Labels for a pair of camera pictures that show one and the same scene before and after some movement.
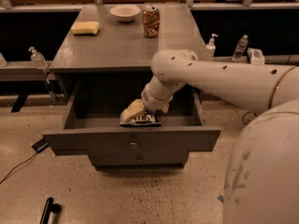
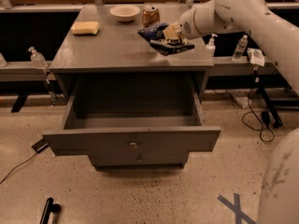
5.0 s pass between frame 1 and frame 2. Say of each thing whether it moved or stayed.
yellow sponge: stayed
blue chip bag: moved
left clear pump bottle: stayed
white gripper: moved
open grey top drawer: stayed
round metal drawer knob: stayed
